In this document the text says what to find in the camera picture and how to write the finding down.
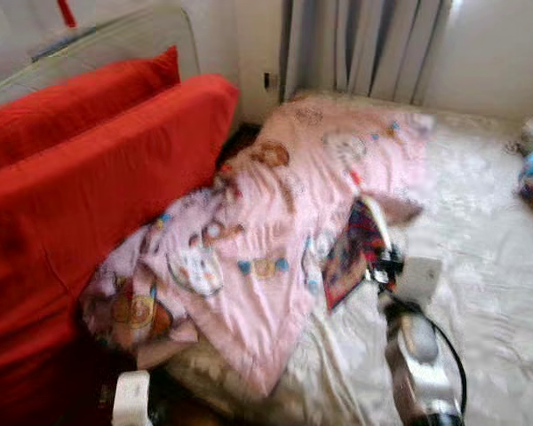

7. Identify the red blue patterned cloth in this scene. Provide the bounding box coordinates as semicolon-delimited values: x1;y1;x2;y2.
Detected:
322;197;392;312

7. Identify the floral satin bedspread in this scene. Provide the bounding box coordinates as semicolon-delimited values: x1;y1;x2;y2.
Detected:
160;89;533;426

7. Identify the pink cartoon print quilt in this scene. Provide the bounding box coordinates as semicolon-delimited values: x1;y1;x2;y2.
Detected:
80;96;436;398

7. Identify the grey curtain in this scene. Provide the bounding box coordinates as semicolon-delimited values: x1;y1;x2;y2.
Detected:
280;0;449;106

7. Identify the red cushion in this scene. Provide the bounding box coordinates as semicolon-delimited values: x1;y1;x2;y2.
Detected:
0;46;180;174
0;74;241;426

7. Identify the grey padded headboard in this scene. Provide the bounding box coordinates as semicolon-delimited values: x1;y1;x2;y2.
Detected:
0;4;201;112

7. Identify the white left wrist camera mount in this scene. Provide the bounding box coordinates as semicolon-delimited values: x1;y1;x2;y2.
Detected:
113;370;152;426

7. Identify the red strap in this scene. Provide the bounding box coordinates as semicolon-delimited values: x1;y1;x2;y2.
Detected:
58;0;77;28

